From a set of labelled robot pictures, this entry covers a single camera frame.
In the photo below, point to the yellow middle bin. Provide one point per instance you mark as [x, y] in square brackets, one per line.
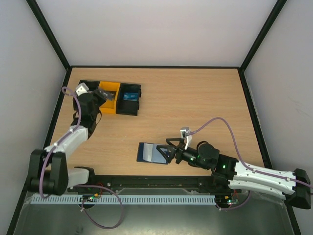
[109, 107]

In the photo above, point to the right black bin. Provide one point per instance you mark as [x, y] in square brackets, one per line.
[125, 107]

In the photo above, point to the black bin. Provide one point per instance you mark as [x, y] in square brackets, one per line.
[125, 107]
[90, 84]

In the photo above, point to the black card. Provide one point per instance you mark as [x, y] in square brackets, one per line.
[112, 95]

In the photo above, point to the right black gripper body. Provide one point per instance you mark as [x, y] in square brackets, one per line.
[178, 152]

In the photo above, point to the blue white credit card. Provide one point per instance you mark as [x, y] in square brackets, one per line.
[130, 96]

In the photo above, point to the grey metal sheet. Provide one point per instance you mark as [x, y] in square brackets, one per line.
[250, 215]

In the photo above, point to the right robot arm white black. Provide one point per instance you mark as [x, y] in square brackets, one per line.
[294, 187]

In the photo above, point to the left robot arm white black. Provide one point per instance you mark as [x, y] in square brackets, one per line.
[48, 173]

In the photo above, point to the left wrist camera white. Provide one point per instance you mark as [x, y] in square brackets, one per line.
[82, 88]

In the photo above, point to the black aluminium frame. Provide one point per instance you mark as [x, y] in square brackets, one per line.
[256, 125]

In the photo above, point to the left black bin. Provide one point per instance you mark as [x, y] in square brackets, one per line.
[90, 84]

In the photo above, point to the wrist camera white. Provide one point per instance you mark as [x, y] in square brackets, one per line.
[185, 135]
[82, 88]

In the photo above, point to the blue card holder wallet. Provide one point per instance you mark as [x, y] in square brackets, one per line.
[148, 153]

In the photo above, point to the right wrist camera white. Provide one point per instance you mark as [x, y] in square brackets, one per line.
[185, 135]

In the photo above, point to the light blue slotted cable duct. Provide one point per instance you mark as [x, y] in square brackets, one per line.
[127, 200]

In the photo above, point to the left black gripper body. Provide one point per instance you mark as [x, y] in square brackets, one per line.
[100, 101]

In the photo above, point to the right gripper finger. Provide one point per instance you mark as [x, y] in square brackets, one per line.
[167, 152]
[176, 142]

